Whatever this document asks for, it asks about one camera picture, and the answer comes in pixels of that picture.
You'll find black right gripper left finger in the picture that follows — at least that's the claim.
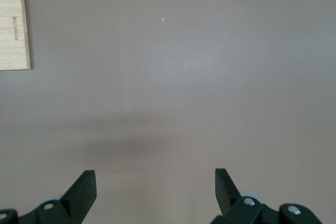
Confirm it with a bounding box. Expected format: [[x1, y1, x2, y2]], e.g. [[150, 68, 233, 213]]
[[0, 170, 97, 224]]

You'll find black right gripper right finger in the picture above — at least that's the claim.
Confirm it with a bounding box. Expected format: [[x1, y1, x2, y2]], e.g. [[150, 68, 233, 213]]
[[211, 168, 323, 224]]

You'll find bamboo cutting board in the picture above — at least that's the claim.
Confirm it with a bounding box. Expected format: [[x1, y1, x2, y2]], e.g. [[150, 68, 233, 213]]
[[0, 0, 32, 71]]

